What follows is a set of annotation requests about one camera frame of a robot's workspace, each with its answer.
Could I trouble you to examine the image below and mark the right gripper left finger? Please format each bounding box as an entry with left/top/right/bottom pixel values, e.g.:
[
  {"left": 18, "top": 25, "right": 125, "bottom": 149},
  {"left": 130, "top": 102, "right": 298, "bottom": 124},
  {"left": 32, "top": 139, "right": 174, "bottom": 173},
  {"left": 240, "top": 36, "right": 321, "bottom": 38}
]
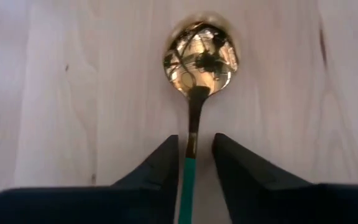
[{"left": 0, "top": 134, "right": 180, "bottom": 224}]

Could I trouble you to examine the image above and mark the gold spoon green handle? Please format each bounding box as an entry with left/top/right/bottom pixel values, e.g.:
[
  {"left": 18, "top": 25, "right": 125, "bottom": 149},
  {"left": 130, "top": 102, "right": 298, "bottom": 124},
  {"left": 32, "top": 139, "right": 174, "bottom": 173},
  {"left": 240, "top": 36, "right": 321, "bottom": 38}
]
[{"left": 162, "top": 11, "right": 239, "bottom": 224}]

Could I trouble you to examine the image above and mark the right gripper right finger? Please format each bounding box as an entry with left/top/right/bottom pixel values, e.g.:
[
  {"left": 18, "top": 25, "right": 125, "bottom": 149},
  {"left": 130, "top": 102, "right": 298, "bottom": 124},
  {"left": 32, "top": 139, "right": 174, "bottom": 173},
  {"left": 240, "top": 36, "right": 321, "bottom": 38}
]
[{"left": 211, "top": 133, "right": 358, "bottom": 224}]

